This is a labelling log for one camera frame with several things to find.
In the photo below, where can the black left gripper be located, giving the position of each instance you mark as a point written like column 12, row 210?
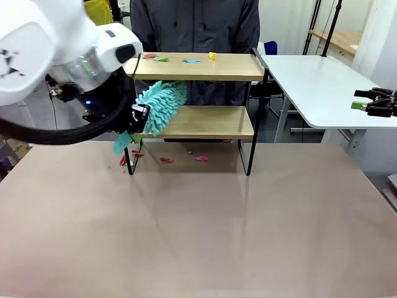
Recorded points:
column 105, row 105

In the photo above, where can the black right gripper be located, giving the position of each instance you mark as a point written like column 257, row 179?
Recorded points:
column 395, row 104

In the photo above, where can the teal chenille duster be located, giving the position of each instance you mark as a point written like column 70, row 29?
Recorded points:
column 164, row 102

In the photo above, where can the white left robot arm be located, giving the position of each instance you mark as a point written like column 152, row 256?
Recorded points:
column 31, row 46

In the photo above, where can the two-tier wood metal shelf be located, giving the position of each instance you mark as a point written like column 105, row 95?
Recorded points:
column 201, row 69

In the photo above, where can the flat red paper scrap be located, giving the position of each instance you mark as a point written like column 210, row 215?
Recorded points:
column 166, row 160

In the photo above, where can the large white table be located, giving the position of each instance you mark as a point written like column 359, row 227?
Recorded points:
column 310, row 87

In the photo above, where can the pink paper scrap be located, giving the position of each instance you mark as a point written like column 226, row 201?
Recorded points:
column 201, row 158

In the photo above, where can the green paper scrap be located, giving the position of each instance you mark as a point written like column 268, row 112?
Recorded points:
column 161, row 59

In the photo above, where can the light wood table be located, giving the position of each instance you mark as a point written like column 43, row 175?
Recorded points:
column 338, row 38

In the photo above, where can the black pole stand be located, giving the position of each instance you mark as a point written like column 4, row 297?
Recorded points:
column 332, row 29

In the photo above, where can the blue paper scrap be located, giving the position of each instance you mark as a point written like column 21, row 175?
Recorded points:
column 190, row 61

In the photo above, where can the black tripod stand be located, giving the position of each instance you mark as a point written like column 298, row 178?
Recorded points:
column 311, row 28

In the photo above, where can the yellow paper scrap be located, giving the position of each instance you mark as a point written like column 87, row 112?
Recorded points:
column 212, row 56

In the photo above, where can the black chair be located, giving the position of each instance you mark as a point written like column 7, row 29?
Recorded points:
column 266, row 91

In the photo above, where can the person in grey jacket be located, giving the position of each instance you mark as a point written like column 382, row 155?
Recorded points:
column 192, row 25

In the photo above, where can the blue chair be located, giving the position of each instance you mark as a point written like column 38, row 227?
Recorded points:
column 270, row 47

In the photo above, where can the cardboard box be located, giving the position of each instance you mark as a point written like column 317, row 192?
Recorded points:
column 18, row 146

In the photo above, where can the person in yellow apron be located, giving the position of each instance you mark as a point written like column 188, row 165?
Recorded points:
column 99, row 12

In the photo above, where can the grey metal frame rail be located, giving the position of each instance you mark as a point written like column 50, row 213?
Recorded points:
column 390, row 192

